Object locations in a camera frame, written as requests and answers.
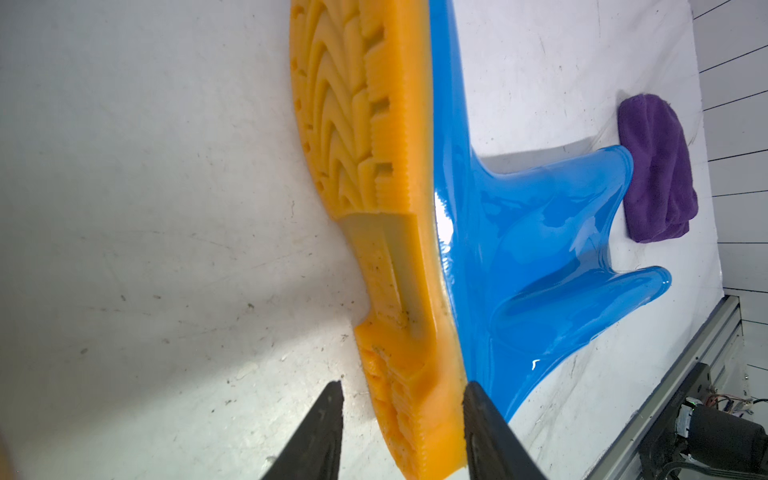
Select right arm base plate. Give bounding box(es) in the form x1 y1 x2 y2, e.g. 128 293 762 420
638 362 711 480

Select aluminium mounting rail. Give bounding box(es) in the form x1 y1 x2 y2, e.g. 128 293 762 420
586 295 741 480

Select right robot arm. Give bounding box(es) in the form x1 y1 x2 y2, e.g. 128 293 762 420
675 402 767 475

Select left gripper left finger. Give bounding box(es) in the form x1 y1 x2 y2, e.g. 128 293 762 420
262 380 344 480

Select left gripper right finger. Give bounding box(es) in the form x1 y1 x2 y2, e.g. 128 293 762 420
462 381 546 480

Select blue rubber boot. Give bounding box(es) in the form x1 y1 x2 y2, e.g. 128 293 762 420
289 1 671 479

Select purple cloth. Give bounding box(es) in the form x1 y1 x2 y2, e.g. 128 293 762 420
617 94 699 243

